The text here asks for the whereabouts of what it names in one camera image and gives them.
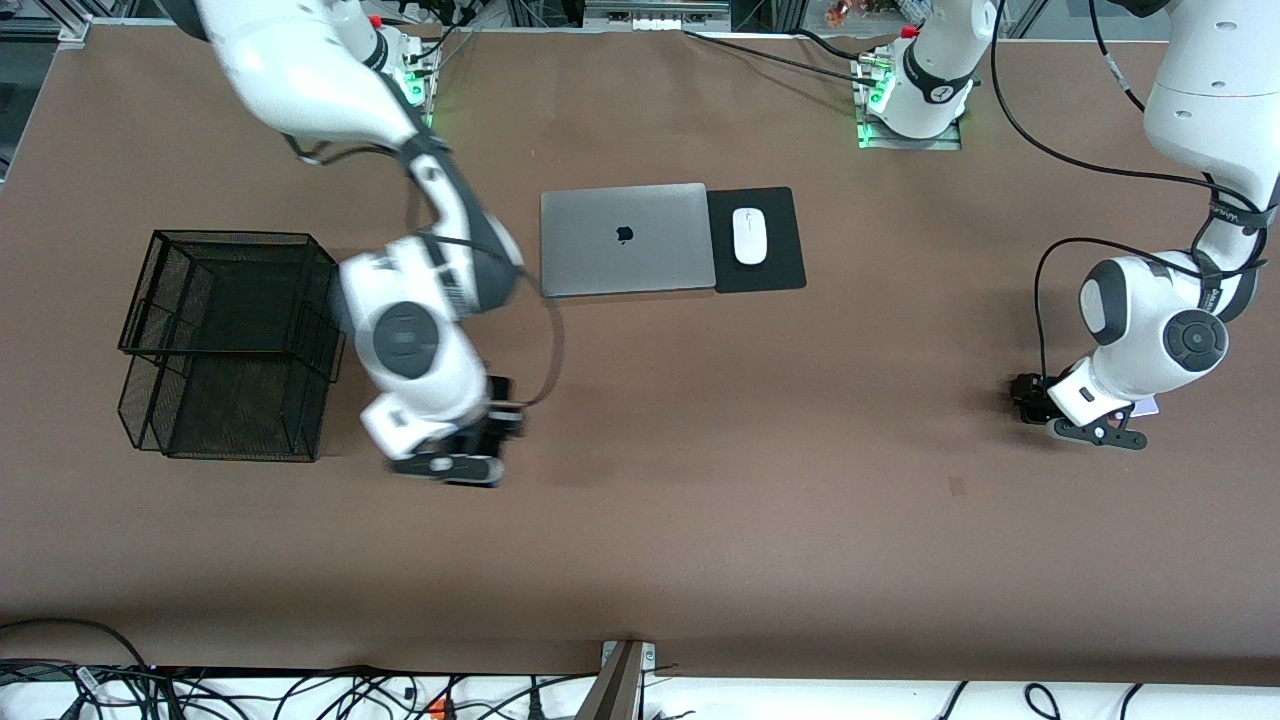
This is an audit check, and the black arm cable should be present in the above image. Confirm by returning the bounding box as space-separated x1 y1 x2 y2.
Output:
990 0 1280 381
400 140 566 411

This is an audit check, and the black flip phone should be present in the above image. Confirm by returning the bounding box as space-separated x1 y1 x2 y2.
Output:
1012 374 1051 426

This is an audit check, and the silver closed laptop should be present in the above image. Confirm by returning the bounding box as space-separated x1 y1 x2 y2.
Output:
540 182 717 299

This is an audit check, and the short black table cable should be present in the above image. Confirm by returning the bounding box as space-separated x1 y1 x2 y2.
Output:
793 28 883 59

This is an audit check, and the black wire mesh organizer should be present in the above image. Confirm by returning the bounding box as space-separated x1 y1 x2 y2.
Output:
117 229 351 463

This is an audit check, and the aluminium frame post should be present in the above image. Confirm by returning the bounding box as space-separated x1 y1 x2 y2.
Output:
0 10 96 49

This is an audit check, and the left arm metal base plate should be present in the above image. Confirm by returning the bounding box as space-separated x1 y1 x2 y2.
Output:
852 50 963 151

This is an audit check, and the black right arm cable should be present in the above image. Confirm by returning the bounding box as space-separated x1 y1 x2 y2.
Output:
400 140 566 411

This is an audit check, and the black mouse pad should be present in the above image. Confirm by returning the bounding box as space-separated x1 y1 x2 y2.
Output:
706 186 808 295

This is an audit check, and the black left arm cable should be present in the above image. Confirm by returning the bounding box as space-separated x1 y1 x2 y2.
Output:
990 0 1280 381

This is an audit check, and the long black table cable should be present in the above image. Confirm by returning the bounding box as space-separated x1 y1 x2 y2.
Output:
683 28 881 83

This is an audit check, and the grey power strip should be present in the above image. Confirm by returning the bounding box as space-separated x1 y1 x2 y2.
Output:
584 0 732 33

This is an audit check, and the thick black floor cable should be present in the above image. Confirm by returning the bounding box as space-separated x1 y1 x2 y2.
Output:
0 618 153 671

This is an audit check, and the grey metal table bracket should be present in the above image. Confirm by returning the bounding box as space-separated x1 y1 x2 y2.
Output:
575 640 658 720

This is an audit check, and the black floor cable bundle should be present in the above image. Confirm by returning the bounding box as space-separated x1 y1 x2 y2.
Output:
0 658 601 720

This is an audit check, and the white computer mouse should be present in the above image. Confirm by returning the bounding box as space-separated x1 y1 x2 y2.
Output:
732 207 768 266

